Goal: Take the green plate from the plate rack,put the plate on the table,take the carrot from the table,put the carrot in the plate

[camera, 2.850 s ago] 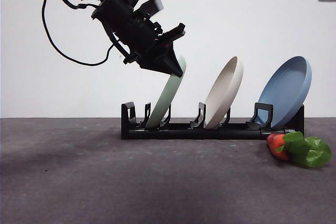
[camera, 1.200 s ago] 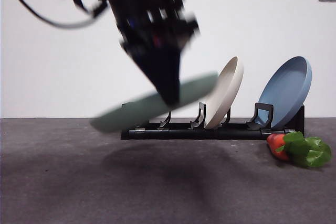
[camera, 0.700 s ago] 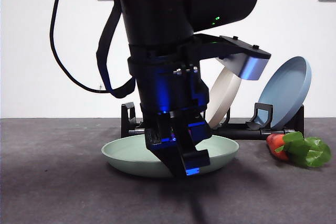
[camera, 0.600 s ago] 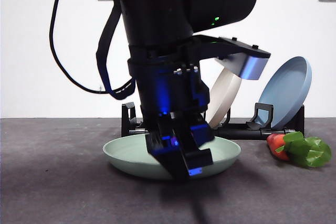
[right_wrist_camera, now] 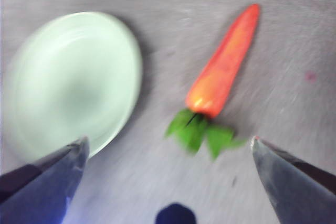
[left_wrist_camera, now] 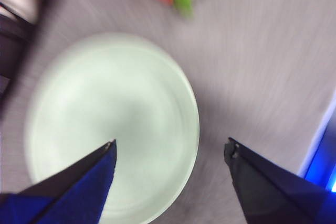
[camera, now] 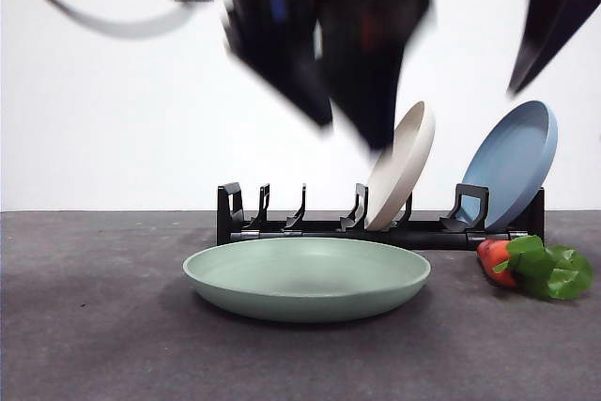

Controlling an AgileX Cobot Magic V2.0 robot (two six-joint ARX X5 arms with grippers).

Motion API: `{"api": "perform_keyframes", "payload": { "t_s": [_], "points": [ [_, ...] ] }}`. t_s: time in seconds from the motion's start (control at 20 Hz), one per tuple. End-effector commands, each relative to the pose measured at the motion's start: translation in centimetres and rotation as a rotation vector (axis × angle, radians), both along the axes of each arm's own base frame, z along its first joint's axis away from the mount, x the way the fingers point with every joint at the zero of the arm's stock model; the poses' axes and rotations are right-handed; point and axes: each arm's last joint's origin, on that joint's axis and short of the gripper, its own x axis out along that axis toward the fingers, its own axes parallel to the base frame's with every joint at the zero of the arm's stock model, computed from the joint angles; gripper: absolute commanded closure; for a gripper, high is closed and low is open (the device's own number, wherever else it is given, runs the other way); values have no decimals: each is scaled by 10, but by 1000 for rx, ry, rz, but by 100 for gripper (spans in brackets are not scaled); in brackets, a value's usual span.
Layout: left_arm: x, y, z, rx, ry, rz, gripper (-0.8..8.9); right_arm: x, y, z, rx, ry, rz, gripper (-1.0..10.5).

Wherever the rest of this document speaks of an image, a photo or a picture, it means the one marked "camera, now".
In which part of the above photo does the black plate rack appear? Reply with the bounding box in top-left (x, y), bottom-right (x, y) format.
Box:
top-left (216, 182), bottom-right (546, 252)

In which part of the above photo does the blue plate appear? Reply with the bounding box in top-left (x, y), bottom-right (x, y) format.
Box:
top-left (461, 100), bottom-right (559, 232)

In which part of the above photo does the beige plate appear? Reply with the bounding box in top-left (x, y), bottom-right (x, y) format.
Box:
top-left (364, 100), bottom-right (437, 232)

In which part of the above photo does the orange carrot with green leaves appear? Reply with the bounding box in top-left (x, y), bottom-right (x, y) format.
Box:
top-left (476, 235), bottom-right (595, 301)

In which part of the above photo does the green plate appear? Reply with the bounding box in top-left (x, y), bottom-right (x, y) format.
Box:
top-left (182, 237), bottom-right (432, 325)

